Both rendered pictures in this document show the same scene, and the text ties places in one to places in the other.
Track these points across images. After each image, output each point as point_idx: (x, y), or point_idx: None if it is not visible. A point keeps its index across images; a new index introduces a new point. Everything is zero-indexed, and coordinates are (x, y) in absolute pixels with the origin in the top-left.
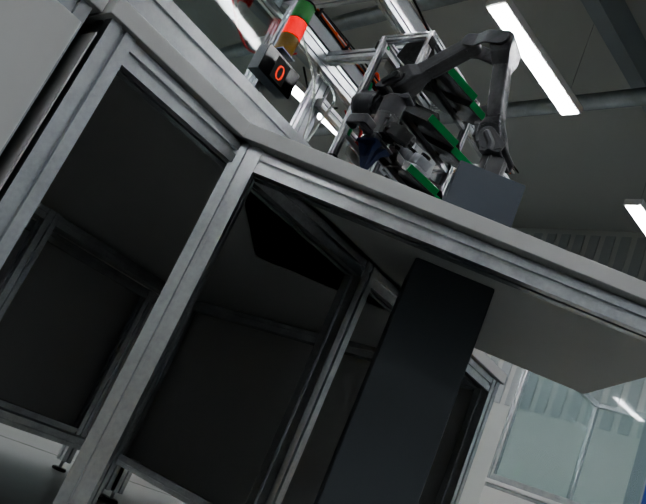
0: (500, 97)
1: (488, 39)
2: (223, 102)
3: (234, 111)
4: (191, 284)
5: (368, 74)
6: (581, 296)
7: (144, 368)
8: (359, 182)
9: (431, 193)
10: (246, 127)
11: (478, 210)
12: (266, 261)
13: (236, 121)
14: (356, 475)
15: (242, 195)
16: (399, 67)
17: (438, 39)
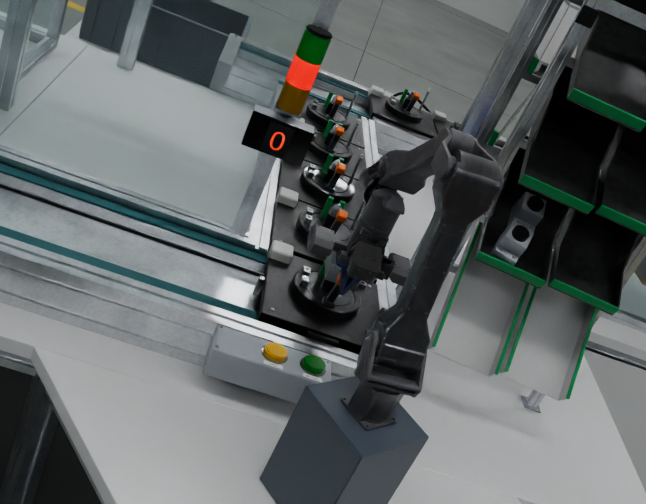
0: (414, 280)
1: (434, 163)
2: None
3: (9, 341)
4: (15, 476)
5: (525, 48)
6: None
7: None
8: (78, 451)
9: (532, 284)
10: (30, 351)
11: (308, 463)
12: None
13: (15, 349)
14: None
15: (42, 409)
16: (390, 151)
17: (607, 3)
